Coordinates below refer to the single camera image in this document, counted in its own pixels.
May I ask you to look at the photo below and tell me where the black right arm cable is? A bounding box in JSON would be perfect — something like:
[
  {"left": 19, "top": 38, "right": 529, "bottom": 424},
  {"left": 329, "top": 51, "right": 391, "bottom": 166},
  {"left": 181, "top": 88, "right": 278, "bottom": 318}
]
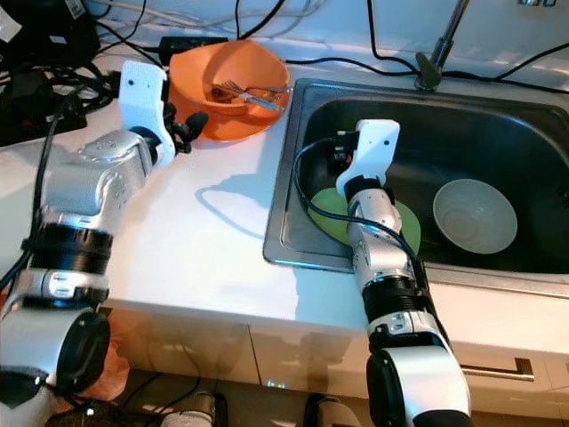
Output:
[{"left": 291, "top": 135, "right": 437, "bottom": 294}]

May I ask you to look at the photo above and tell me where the stainless steel sink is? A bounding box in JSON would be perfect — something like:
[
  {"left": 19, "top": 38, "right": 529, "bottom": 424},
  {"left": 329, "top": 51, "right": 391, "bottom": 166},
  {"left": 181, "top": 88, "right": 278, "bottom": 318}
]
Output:
[{"left": 263, "top": 78, "right": 569, "bottom": 300}]

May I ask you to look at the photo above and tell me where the silver metal fork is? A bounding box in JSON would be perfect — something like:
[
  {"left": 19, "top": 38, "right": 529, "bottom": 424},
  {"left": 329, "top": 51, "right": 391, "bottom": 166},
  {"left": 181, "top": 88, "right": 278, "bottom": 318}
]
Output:
[{"left": 212, "top": 79, "right": 293, "bottom": 112}]

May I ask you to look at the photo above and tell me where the dark metal faucet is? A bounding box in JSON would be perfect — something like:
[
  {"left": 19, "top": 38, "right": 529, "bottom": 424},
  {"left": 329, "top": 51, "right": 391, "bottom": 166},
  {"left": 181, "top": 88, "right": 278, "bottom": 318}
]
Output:
[{"left": 415, "top": 0, "right": 472, "bottom": 92}]

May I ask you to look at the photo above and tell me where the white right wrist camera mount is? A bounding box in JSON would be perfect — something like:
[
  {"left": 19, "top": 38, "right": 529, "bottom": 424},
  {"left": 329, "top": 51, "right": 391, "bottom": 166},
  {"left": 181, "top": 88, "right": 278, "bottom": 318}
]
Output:
[{"left": 336, "top": 118, "right": 401, "bottom": 197}]

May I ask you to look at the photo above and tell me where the green plastic plate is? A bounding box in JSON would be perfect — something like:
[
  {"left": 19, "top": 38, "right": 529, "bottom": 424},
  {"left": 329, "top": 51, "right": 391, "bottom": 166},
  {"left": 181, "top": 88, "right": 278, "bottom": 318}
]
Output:
[{"left": 308, "top": 188, "right": 422, "bottom": 255}]

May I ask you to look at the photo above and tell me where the pale grey bowl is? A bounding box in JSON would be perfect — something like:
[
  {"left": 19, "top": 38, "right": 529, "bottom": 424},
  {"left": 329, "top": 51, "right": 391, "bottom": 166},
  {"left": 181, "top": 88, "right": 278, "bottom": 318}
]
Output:
[{"left": 433, "top": 179, "right": 518, "bottom": 255}]

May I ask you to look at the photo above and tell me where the grey robot foot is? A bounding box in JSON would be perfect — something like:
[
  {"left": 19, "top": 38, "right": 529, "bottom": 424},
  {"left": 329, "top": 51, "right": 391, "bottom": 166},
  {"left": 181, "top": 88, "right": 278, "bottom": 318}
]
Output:
[
  {"left": 302, "top": 394, "right": 367, "bottom": 427},
  {"left": 162, "top": 391, "right": 223, "bottom": 427}
]

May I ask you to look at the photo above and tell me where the orange plastic bowl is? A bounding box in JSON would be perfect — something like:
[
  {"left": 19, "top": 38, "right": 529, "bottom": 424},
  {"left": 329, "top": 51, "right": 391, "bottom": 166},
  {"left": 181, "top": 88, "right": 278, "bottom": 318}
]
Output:
[{"left": 169, "top": 39, "right": 293, "bottom": 141}]

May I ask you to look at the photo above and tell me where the grey robot right foot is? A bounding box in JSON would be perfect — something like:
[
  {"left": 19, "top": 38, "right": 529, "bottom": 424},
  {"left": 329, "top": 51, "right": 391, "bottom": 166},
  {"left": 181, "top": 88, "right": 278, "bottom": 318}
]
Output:
[{"left": 302, "top": 394, "right": 367, "bottom": 427}]

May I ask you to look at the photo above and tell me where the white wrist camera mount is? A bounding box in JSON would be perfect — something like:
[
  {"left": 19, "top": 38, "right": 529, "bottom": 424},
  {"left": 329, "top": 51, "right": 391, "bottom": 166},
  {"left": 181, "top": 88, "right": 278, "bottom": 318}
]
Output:
[
  {"left": 118, "top": 60, "right": 177, "bottom": 170},
  {"left": 336, "top": 118, "right": 401, "bottom": 197}
]

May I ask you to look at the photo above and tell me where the grey robot left foot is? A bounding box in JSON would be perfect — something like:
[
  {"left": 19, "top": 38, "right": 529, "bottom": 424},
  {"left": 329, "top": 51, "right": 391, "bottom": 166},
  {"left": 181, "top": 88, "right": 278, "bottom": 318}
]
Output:
[{"left": 162, "top": 391, "right": 223, "bottom": 427}]

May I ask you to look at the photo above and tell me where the black charger box white label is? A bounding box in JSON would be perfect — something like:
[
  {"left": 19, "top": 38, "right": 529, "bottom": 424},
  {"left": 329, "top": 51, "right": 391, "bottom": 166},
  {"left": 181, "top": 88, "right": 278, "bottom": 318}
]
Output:
[{"left": 0, "top": 0, "right": 100, "bottom": 70}]

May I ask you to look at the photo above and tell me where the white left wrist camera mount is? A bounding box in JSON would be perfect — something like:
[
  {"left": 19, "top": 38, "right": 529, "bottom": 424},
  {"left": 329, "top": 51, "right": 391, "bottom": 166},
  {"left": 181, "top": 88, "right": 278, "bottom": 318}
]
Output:
[{"left": 118, "top": 60, "right": 177, "bottom": 170}]

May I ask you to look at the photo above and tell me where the black power adapter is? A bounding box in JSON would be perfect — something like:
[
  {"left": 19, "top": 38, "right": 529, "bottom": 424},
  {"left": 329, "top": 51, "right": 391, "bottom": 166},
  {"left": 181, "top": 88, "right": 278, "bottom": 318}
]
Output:
[{"left": 158, "top": 36, "right": 228, "bottom": 63}]

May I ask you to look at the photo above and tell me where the black power strip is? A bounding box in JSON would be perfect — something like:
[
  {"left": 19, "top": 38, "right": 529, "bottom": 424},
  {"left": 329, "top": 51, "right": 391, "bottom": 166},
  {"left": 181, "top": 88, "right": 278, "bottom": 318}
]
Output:
[{"left": 0, "top": 69, "right": 90, "bottom": 148}]

